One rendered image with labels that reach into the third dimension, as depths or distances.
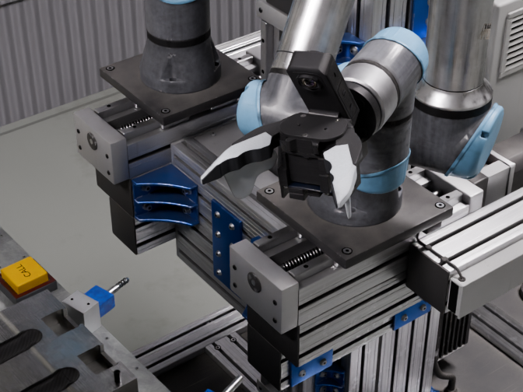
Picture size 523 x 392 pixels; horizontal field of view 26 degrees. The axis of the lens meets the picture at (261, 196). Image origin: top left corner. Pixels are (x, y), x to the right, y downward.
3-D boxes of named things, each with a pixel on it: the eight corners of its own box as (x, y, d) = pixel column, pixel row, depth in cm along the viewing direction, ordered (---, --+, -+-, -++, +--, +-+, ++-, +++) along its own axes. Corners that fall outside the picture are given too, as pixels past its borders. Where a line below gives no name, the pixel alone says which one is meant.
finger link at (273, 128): (247, 172, 115) (321, 145, 118) (244, 156, 114) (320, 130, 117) (227, 153, 119) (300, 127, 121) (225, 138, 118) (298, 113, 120)
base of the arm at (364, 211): (359, 160, 188) (362, 109, 182) (422, 204, 178) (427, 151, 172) (286, 192, 180) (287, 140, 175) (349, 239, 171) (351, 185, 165)
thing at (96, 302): (118, 285, 199) (116, 260, 196) (139, 296, 196) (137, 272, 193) (64, 325, 190) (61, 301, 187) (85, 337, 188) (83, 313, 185)
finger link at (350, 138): (371, 174, 111) (352, 132, 118) (370, 161, 110) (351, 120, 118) (324, 183, 111) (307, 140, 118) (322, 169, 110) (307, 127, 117)
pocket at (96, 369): (104, 360, 176) (102, 342, 174) (123, 379, 173) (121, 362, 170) (78, 373, 174) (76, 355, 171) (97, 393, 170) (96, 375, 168)
